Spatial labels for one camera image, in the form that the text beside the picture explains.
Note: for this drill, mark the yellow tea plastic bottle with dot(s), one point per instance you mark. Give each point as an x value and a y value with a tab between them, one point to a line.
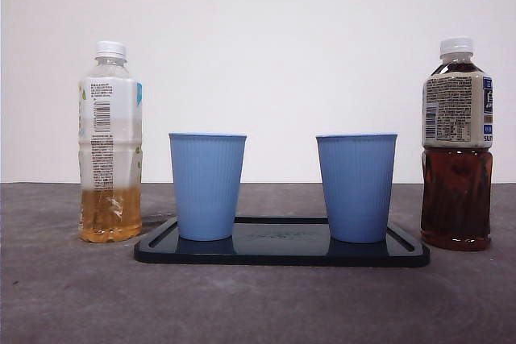
111	126

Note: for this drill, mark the dark tea plastic bottle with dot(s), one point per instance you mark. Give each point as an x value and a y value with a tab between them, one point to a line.
455	191

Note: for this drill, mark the blue ribbed cup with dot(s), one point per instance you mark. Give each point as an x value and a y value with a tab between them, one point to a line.
205	187
356	187

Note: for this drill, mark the dark blue tray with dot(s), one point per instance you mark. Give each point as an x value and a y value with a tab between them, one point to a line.
282	245

